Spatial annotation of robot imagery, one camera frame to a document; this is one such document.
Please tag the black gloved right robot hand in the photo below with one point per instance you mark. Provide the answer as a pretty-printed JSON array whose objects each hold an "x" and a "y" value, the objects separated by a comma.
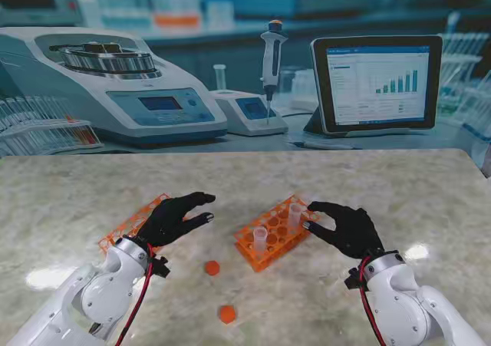
[{"x": 353, "y": 231}]

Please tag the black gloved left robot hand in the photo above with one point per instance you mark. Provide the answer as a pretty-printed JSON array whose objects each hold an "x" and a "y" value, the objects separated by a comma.
[{"x": 165, "y": 227}]

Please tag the clear plastic centrifuge tube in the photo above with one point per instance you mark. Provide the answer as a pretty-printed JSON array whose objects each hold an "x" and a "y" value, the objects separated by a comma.
[
  {"x": 294, "y": 217},
  {"x": 260, "y": 242}
]

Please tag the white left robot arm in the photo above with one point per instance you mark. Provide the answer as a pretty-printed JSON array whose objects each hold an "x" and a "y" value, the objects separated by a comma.
[{"x": 103, "y": 288}]

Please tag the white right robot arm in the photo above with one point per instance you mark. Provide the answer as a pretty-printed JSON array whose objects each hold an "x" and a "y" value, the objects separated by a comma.
[{"x": 399, "y": 300}]

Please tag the orange plastic test tube rack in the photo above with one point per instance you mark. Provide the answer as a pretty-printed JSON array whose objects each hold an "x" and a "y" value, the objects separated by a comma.
[
  {"x": 123, "y": 229},
  {"x": 238, "y": 241}
]

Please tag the printed laboratory backdrop poster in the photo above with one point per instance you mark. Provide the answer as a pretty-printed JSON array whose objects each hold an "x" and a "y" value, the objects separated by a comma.
[{"x": 245, "y": 54}]

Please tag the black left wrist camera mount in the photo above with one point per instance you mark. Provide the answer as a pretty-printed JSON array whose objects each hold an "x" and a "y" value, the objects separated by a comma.
[{"x": 161, "y": 268}]

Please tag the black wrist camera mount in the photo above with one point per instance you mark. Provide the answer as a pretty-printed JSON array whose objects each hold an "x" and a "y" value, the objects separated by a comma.
[
  {"x": 352, "y": 279},
  {"x": 161, "y": 268}
]

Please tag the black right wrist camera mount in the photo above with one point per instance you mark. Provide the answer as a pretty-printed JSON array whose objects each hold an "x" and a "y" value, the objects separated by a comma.
[{"x": 352, "y": 279}]

